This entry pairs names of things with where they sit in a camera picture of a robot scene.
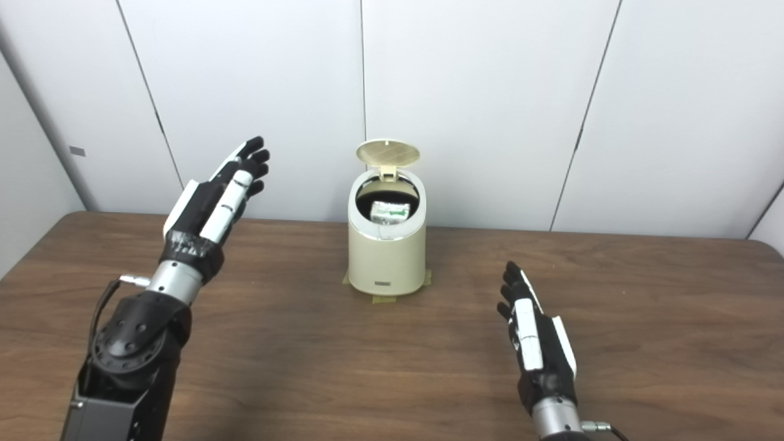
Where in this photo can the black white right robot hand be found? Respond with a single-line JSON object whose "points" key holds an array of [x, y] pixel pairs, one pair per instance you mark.
{"points": [[542, 349]]}

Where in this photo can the white green milk carton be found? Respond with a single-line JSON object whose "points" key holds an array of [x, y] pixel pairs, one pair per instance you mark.
{"points": [[389, 212]]}

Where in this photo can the small gray wall sticker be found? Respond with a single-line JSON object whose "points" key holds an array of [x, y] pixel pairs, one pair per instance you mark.
{"points": [[77, 150]]}

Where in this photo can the round cream bin lid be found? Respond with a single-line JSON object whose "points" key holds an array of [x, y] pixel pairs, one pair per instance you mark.
{"points": [[389, 152]]}

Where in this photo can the cream-colored bin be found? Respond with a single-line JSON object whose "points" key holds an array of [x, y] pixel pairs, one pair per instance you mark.
{"points": [[387, 260]]}

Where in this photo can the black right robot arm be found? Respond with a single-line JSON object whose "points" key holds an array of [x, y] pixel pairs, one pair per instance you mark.
{"points": [[560, 422]]}

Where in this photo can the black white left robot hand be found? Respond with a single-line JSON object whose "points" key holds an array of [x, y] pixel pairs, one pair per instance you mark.
{"points": [[208, 208]]}

